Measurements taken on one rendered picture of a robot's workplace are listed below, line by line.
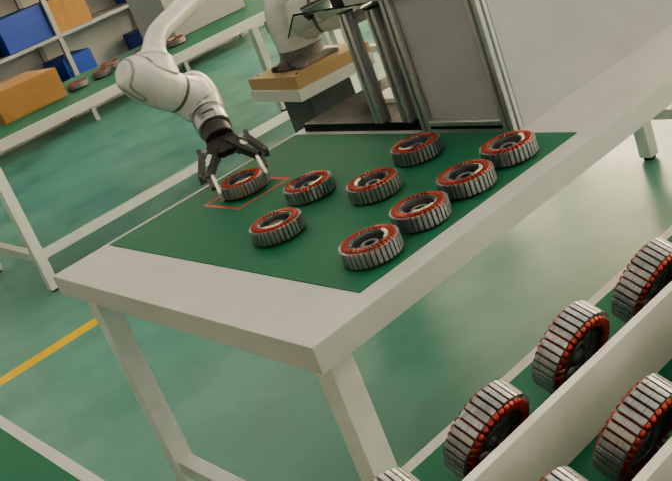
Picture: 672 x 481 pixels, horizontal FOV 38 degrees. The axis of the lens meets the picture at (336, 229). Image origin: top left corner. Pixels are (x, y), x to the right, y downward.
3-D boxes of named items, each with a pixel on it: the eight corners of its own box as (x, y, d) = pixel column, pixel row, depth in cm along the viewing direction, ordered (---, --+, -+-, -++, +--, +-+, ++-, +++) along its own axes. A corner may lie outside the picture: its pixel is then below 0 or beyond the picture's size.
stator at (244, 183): (220, 194, 238) (214, 181, 236) (262, 175, 239) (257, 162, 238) (229, 205, 227) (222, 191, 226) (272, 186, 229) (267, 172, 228)
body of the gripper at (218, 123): (195, 126, 242) (207, 149, 236) (227, 112, 243) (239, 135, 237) (204, 146, 248) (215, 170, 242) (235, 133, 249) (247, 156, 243)
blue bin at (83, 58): (56, 95, 866) (41, 63, 856) (82, 82, 881) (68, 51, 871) (77, 92, 834) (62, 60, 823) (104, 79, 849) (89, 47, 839)
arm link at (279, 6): (286, 45, 342) (263, -16, 334) (333, 31, 335) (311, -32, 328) (271, 58, 328) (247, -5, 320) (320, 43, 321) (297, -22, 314)
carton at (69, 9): (39, 38, 853) (24, 7, 843) (74, 23, 872) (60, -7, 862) (57, 34, 822) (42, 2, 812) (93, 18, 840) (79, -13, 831)
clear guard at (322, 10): (288, 38, 252) (279, 16, 250) (353, 4, 264) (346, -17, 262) (370, 27, 226) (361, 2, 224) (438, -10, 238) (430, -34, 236)
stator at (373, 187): (406, 176, 203) (401, 160, 202) (398, 198, 193) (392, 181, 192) (356, 189, 207) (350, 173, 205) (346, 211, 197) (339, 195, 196)
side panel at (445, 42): (423, 134, 226) (377, 0, 215) (431, 128, 228) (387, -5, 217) (515, 133, 204) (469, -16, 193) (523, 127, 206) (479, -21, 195)
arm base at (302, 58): (261, 77, 334) (255, 62, 332) (308, 53, 346) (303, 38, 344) (293, 74, 320) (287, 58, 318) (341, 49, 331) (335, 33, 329)
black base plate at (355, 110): (305, 131, 265) (302, 124, 264) (458, 41, 298) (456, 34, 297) (425, 130, 228) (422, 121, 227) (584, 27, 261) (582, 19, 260)
